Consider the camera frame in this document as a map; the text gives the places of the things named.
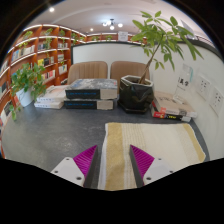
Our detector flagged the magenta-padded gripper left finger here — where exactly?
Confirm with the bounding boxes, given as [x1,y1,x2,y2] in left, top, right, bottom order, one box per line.
[50,144,99,189]

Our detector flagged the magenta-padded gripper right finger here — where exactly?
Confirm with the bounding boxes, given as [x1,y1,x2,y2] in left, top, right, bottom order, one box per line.
[129,144,175,189]

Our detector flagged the cream yellow striped towel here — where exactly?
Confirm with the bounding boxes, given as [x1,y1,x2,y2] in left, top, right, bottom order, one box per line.
[97,122,207,192]

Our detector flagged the red and black book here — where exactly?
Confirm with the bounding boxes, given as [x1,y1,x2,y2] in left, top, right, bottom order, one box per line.
[149,101,193,123]

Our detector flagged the white thin book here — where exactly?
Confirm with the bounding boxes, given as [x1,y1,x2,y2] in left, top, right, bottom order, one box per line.
[33,99,65,110]

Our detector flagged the dark-spined large book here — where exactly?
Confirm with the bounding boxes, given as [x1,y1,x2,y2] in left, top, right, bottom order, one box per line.
[63,98,115,111]
[64,78,119,101]

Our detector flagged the white thick book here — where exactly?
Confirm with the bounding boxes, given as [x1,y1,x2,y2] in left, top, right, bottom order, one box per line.
[35,84,71,103]

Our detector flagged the tall plant in black pot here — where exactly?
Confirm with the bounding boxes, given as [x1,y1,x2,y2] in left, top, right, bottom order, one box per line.
[117,10,204,114]

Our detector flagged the clear acrylic sign stand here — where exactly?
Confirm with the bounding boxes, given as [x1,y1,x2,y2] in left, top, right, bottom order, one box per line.
[173,63,194,104]

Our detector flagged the leafy plant in white pot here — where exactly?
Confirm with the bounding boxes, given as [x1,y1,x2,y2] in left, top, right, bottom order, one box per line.
[8,62,48,122]

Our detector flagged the beige upholstered chair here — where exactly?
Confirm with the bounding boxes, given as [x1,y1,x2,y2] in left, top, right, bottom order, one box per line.
[67,60,109,86]
[109,60,151,94]

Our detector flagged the orange wooden bookshelf unit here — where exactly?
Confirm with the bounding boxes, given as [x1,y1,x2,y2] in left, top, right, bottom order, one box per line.
[0,23,143,158]

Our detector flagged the small white framed notice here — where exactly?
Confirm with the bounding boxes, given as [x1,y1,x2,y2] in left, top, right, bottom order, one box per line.
[117,31,129,42]

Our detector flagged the white sign on partition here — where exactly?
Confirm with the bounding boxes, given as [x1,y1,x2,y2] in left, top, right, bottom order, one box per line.
[180,19,196,36]

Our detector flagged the ceiling lamp with round bulbs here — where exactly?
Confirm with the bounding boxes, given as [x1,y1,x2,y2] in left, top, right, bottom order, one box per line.
[102,18,124,31]

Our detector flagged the white wall socket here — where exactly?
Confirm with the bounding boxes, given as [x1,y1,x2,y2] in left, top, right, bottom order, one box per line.
[209,87,224,116]
[195,74,212,101]

